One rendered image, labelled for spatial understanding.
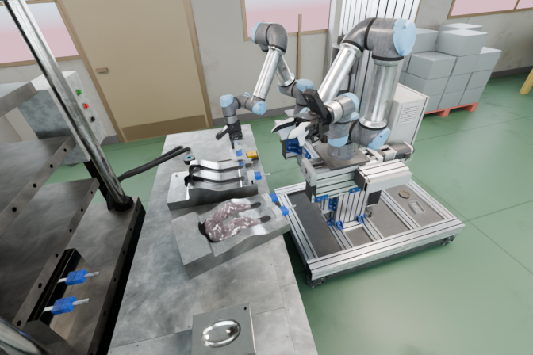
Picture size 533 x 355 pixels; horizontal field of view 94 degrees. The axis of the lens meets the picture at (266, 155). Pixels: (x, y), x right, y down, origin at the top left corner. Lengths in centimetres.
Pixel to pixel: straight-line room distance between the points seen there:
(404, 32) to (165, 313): 133
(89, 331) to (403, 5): 186
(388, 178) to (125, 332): 131
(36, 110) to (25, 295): 79
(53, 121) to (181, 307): 104
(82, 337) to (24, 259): 35
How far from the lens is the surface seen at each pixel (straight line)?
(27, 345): 112
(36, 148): 141
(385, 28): 107
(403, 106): 160
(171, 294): 121
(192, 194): 141
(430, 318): 217
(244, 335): 101
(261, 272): 117
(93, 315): 133
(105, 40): 365
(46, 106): 153
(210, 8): 356
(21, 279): 124
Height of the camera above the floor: 182
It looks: 35 degrees down
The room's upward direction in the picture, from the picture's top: 3 degrees counter-clockwise
